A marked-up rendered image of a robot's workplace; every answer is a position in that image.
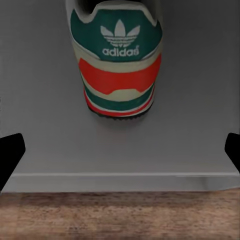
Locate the gym shoe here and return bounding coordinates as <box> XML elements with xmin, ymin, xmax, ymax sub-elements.
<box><xmin>65</xmin><ymin>0</ymin><xmax>164</xmax><ymax>121</ymax></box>

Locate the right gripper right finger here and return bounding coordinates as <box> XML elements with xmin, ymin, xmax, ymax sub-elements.
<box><xmin>224</xmin><ymin>132</ymin><xmax>240</xmax><ymax>172</ymax></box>

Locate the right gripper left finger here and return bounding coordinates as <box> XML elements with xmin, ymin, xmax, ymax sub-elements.
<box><xmin>0</xmin><ymin>133</ymin><xmax>26</xmax><ymax>192</ymax></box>

